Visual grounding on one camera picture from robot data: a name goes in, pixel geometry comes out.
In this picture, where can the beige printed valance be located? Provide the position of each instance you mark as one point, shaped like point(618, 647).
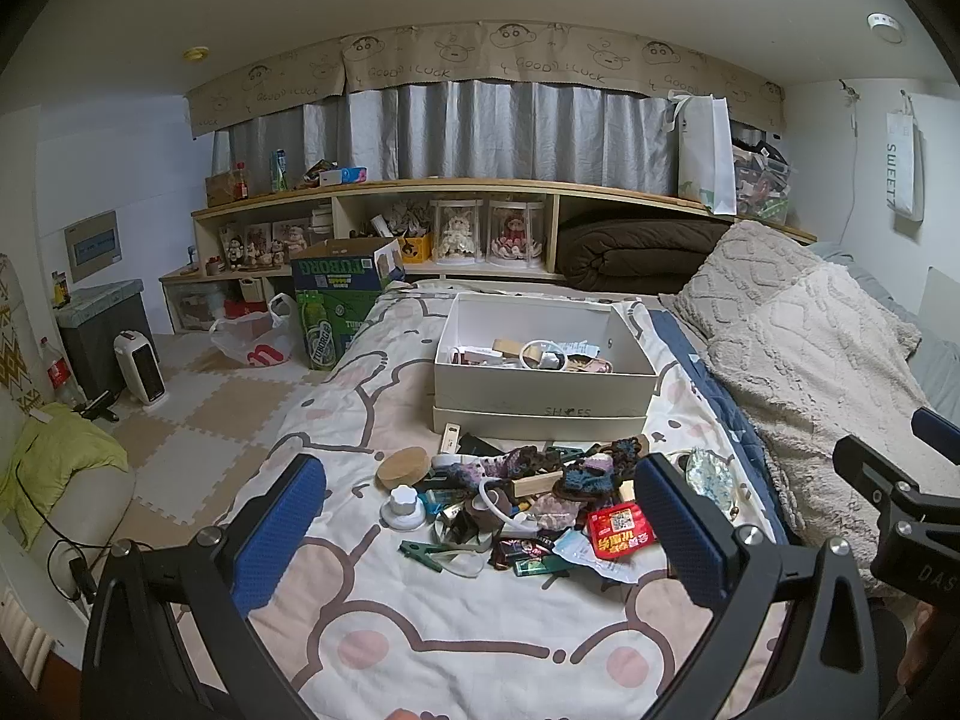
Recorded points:
point(480, 56)

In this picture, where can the green drink bottle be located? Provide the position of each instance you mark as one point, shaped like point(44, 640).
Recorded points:
point(280, 171)

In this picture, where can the cream textured blanket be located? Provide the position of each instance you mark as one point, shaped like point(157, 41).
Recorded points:
point(810, 360)

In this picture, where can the navy patterned quilt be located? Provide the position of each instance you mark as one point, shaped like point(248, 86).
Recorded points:
point(705, 382)

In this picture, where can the white hanging paper bag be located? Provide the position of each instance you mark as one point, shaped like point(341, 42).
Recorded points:
point(905, 165)

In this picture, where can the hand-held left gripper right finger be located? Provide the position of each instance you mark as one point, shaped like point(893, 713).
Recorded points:
point(679, 532)

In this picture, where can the white space heater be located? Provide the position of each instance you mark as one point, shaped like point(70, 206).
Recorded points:
point(141, 371)

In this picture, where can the white flower-shaped knob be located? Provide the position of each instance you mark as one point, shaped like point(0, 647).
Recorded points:
point(403, 510)

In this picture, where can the wooden wall shelf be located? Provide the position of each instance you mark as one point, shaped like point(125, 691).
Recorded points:
point(480, 191)

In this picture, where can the round wooden disc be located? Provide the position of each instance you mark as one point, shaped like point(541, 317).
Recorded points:
point(403, 469)

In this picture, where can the purple crochet piece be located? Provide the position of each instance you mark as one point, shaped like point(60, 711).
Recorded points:
point(484, 471)

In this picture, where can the red sauce bottle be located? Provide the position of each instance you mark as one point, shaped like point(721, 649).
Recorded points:
point(241, 181)

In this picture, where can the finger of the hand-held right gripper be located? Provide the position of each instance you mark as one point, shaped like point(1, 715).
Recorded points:
point(874, 469)
point(937, 435)

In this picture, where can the cola bottle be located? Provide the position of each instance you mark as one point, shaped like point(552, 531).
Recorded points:
point(60, 375)

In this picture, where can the clear storage drawer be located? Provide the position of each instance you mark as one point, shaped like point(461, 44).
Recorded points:
point(193, 307)

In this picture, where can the green clothespin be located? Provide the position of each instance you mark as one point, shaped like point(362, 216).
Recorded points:
point(424, 551)

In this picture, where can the red sachet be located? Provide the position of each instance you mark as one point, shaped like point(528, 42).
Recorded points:
point(621, 532)

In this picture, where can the green beer carton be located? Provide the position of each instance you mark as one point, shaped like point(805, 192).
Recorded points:
point(337, 292)

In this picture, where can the checkered foam floor mat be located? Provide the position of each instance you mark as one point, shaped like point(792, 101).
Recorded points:
point(202, 427)

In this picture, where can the grey electrical panel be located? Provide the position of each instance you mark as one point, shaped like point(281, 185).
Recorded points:
point(92, 247)

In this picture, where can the yellow-green cloth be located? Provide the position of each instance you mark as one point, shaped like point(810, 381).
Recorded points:
point(52, 457)

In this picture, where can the white shoe box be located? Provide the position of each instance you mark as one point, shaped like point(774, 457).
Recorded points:
point(540, 390)

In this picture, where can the white red plastic bag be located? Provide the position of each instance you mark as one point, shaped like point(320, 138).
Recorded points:
point(255, 341)

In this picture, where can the cream doll in clear case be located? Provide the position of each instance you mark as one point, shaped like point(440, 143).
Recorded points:
point(454, 232)

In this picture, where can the dark storage bin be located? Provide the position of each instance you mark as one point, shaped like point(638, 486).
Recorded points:
point(105, 337)

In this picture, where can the clear bin of clutter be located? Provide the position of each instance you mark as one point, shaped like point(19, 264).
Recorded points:
point(761, 176)

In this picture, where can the pink doll in clear case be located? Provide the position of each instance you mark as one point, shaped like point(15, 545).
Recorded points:
point(514, 234)

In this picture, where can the blue brown crochet piece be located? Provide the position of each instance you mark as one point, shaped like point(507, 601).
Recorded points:
point(596, 476)

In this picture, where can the blue tissue box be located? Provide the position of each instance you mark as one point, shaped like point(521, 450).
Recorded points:
point(345, 175)

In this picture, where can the grey curtain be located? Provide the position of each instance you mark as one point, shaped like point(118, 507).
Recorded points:
point(465, 131)

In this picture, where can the yellow small crate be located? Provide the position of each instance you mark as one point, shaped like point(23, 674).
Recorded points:
point(416, 249)

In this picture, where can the small wooden box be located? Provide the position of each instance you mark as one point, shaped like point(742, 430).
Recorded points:
point(538, 484)

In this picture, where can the white smoke detector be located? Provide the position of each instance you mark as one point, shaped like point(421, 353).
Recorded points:
point(886, 26)

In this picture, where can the brown folded quilt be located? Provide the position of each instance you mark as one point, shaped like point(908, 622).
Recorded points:
point(630, 251)

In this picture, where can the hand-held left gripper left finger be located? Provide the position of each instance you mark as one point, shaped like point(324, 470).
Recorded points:
point(277, 532)

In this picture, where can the white paper gift bag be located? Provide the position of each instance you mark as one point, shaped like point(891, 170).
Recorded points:
point(705, 157)

